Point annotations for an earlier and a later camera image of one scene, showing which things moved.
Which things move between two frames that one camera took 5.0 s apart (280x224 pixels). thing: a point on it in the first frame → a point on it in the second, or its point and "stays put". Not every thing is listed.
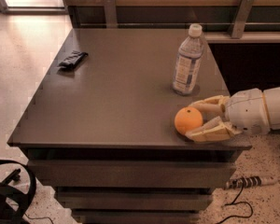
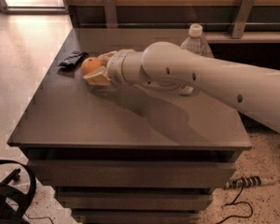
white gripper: [247, 111] → [116, 65]
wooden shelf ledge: [247, 37] stays put
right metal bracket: [243, 14] stays put
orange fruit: [188, 119] → [90, 64]
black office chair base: [9, 203] stays put
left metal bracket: [110, 10] stays put
